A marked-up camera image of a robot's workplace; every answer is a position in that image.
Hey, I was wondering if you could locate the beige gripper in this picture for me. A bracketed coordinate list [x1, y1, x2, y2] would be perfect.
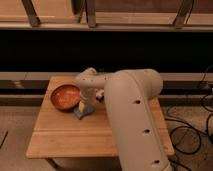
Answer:
[78, 88, 96, 113]

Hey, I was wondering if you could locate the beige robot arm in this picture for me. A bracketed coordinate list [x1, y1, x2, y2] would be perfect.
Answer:
[74, 68, 173, 171]

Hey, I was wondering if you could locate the orange bowl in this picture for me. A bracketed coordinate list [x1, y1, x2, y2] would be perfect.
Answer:
[50, 84, 80, 111]

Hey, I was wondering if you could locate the wooden table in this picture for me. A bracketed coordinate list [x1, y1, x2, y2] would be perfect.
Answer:
[25, 74, 175, 159]

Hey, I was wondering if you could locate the black floor cable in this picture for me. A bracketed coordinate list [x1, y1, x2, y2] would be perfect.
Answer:
[163, 64, 213, 171]

